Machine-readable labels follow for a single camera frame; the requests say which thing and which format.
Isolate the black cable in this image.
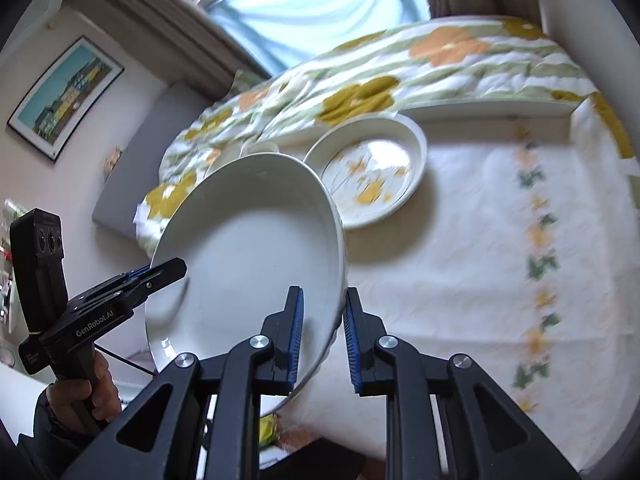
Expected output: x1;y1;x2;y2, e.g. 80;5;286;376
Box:
94;342;156;376

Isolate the duck print plate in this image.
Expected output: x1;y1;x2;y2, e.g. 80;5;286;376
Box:
304;112;429;231

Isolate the floral blanket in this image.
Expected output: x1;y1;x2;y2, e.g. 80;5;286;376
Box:
132;15;640;256

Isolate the person's left forearm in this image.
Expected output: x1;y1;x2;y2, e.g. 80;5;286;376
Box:
14;385;108;480

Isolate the white flower print tablecloth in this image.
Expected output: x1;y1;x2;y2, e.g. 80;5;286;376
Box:
270;105;640;472

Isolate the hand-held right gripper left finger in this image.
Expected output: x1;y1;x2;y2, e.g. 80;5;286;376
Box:
60;286;305;480

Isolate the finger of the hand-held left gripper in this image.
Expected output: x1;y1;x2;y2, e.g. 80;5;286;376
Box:
95;267;152;295
70;257;189;320

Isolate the yellow packet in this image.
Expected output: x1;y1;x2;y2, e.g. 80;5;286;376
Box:
257;411;282;450

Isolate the framed picture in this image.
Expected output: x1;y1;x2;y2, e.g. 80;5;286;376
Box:
6;35;126;163

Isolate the large white ribbed plate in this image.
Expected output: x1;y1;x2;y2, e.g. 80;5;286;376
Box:
144;154;347;413

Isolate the light blue sheer curtain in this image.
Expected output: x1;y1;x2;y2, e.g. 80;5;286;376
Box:
207;0;433;79

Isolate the white bowl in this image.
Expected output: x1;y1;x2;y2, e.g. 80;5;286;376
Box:
240;140;281;158

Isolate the person's left hand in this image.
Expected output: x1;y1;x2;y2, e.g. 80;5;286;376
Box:
46;351;122;437

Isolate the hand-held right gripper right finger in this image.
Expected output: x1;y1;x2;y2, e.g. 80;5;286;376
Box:
342;287;582;480

